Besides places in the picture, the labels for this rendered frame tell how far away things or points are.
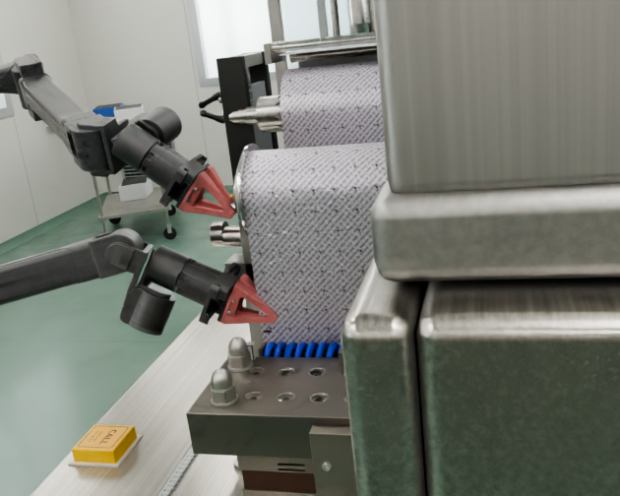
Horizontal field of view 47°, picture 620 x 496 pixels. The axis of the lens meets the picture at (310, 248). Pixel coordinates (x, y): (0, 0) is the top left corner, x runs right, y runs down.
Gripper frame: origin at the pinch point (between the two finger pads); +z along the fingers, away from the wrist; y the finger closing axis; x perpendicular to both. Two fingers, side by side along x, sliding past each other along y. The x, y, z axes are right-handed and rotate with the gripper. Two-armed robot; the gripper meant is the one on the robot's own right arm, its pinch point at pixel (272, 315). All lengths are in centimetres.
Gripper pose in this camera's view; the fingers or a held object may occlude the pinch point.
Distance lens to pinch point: 107.1
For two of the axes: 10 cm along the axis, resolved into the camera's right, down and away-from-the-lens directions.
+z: 9.1, 4.0, -0.9
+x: 3.4, -8.6, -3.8
